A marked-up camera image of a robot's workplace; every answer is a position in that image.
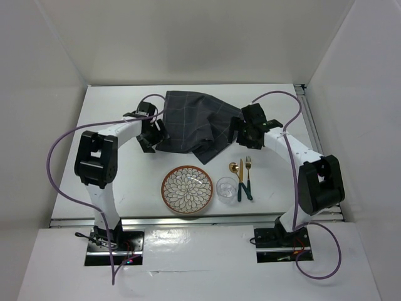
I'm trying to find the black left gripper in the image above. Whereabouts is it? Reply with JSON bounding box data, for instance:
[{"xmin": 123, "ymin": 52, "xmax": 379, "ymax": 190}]
[{"xmin": 135, "ymin": 119, "xmax": 170, "ymax": 154}]

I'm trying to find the floral patterned ceramic plate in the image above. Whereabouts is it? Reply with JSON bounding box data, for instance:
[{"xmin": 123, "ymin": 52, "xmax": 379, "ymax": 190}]
[{"xmin": 161, "ymin": 166, "xmax": 214, "ymax": 215}]

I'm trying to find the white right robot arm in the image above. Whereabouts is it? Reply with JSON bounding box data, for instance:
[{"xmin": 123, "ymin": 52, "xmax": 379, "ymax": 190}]
[{"xmin": 227, "ymin": 103, "xmax": 345, "ymax": 246}]

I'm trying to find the dark checked cloth placemat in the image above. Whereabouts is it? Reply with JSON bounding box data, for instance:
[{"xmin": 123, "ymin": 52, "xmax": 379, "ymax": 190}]
[{"xmin": 156, "ymin": 90, "xmax": 242, "ymax": 165}]

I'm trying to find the gold spoon green handle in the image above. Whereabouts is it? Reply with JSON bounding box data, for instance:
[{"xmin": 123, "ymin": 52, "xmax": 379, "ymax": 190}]
[{"xmin": 229, "ymin": 162, "xmax": 253, "ymax": 201}]

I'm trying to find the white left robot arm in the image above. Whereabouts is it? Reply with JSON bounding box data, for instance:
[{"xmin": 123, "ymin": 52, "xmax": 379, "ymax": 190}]
[{"xmin": 74, "ymin": 101, "xmax": 169, "ymax": 250}]

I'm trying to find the gold knife green handle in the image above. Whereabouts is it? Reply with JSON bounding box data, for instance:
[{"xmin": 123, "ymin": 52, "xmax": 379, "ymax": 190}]
[{"xmin": 237, "ymin": 159, "xmax": 244, "ymax": 202}]

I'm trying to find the gold fork green handle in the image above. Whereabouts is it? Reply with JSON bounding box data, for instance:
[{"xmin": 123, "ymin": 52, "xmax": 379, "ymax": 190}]
[{"xmin": 245, "ymin": 156, "xmax": 252, "ymax": 192}]

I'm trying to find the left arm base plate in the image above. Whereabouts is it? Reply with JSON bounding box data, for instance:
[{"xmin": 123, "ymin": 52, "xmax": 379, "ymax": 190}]
[{"xmin": 75, "ymin": 230, "xmax": 145, "ymax": 267}]

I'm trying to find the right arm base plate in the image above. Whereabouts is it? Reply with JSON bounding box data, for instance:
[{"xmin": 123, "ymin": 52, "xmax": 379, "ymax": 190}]
[{"xmin": 249, "ymin": 228, "xmax": 314, "ymax": 263}]

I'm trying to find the clear drinking glass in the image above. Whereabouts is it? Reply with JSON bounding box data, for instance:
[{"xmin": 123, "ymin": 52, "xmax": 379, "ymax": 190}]
[{"xmin": 216, "ymin": 177, "xmax": 237, "ymax": 205}]

